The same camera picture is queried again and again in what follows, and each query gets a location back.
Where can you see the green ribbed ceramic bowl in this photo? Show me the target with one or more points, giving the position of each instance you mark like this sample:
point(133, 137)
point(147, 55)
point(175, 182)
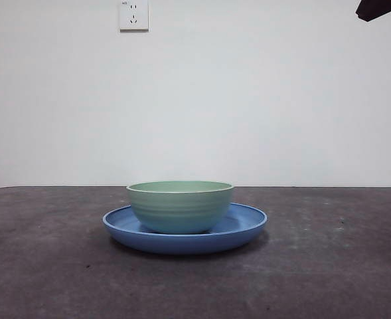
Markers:
point(180, 209)

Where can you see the blue round plate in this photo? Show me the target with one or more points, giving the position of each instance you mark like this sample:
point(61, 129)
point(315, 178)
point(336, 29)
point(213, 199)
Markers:
point(182, 242)

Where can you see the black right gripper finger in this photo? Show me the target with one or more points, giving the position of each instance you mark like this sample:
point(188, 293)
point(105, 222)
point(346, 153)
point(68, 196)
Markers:
point(381, 8)

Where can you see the white wall power socket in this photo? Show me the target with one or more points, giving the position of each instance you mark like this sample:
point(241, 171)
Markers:
point(134, 26)

